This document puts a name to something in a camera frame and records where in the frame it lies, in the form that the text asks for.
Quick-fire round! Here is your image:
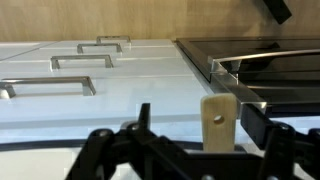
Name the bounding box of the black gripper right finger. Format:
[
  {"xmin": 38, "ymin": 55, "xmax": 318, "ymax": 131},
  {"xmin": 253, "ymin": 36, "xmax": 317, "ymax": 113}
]
[{"xmin": 239, "ymin": 103, "xmax": 320, "ymax": 180}]

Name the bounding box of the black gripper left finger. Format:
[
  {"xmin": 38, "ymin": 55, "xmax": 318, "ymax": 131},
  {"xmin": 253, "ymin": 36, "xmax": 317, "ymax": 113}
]
[{"xmin": 64, "ymin": 102, "xmax": 202, "ymax": 180}]

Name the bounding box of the wooden spatula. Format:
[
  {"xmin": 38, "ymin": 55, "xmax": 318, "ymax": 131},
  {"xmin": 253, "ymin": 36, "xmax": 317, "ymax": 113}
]
[{"xmin": 200, "ymin": 92, "xmax": 239, "ymax": 153}]

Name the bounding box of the white base cabinet with drawers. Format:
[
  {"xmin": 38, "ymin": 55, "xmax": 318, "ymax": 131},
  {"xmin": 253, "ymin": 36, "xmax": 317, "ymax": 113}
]
[{"xmin": 0, "ymin": 38, "xmax": 215, "ymax": 116}]

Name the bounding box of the black stand with red clamps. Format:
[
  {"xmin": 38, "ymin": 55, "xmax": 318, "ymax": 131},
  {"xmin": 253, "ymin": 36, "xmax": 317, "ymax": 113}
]
[{"xmin": 262, "ymin": 0, "xmax": 293, "ymax": 25}]

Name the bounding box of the steel drawer handle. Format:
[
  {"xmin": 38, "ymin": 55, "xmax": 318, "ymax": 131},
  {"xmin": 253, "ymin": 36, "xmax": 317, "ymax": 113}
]
[
  {"xmin": 95, "ymin": 34, "xmax": 132, "ymax": 45},
  {"xmin": 49, "ymin": 54, "xmax": 115, "ymax": 71},
  {"xmin": 0, "ymin": 75, "xmax": 97, "ymax": 100},
  {"xmin": 76, "ymin": 42, "xmax": 124, "ymax": 55}
]

